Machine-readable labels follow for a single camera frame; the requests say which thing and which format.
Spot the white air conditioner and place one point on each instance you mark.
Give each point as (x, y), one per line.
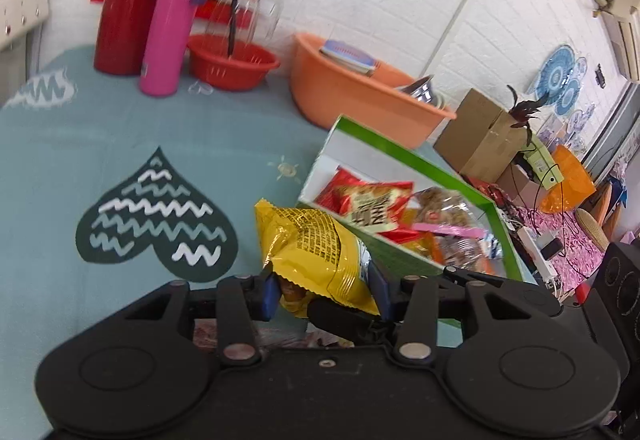
(625, 30)

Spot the green cardboard box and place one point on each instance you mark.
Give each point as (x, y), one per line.
(400, 252)

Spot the dark red leafy plant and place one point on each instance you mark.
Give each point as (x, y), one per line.
(525, 112)

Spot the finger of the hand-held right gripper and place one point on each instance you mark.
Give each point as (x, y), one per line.
(470, 276)
(340, 320)

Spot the teal printed tablecloth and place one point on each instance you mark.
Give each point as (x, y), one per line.
(75, 145)

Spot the white power strip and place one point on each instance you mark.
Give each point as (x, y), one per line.
(540, 260)

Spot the red and beige snack packet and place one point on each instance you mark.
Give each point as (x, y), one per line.
(370, 202)

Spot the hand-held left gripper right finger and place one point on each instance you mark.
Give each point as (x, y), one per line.
(382, 292)

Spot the orange plastic basin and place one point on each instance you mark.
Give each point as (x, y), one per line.
(350, 95)

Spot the red plastic basket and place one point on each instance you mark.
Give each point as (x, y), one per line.
(225, 70)

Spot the small blue patterned wall plate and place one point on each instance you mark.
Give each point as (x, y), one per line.
(567, 97)

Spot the large blue patterned wall plate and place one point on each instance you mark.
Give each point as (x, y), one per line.
(555, 70)

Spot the orange plastic bag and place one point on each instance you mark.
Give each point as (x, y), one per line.
(572, 180)

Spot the orange snack packet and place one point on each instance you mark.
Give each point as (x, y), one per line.
(425, 246)

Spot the metal bowl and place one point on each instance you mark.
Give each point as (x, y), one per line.
(425, 92)

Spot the clear glass jar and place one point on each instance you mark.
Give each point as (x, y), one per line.
(250, 10)

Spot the pink thermos bottle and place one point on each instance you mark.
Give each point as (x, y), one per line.
(167, 35)

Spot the small brown cardboard box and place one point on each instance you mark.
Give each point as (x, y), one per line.
(515, 182)

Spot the pink strip snack packet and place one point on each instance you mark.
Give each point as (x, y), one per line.
(450, 229)

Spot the clear red-edged date packet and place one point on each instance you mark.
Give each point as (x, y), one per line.
(465, 255)

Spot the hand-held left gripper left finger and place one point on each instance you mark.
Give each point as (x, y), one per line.
(270, 297)

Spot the yellow snack packet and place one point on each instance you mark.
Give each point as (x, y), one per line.
(310, 240)

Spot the pink patterned tablecloth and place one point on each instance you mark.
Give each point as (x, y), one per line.
(575, 255)

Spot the clear packet with round label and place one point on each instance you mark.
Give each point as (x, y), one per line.
(440, 207)

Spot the small green carton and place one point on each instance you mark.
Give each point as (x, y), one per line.
(545, 167)

